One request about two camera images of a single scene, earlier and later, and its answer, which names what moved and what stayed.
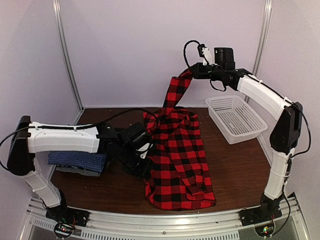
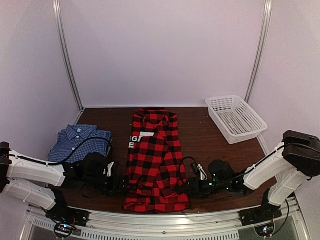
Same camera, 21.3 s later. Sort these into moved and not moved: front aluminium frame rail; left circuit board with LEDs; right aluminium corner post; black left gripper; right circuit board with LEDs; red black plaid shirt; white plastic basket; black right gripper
Moved: black right gripper; red black plaid shirt; black left gripper
Not moved: right aluminium corner post; right circuit board with LEDs; left circuit board with LEDs; front aluminium frame rail; white plastic basket
